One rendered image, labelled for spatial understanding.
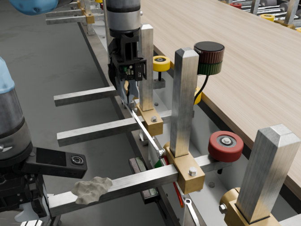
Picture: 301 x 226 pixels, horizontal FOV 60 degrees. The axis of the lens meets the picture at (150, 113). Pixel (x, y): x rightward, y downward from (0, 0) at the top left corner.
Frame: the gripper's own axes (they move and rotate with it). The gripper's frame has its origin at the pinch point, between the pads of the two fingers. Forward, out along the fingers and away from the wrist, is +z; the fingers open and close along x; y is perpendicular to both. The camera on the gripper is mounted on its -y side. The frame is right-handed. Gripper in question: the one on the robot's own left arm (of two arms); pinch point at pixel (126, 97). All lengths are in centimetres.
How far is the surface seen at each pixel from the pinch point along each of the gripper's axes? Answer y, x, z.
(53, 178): -68, -36, 93
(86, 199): 25.1, -15.8, 6.3
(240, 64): -14, 48, 3
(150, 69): -4.9, 8.8, -5.1
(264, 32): -42, 82, 4
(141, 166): 4.7, 2.2, 23.3
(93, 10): -151, 14, 12
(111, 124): -2.8, -4.7, 10.2
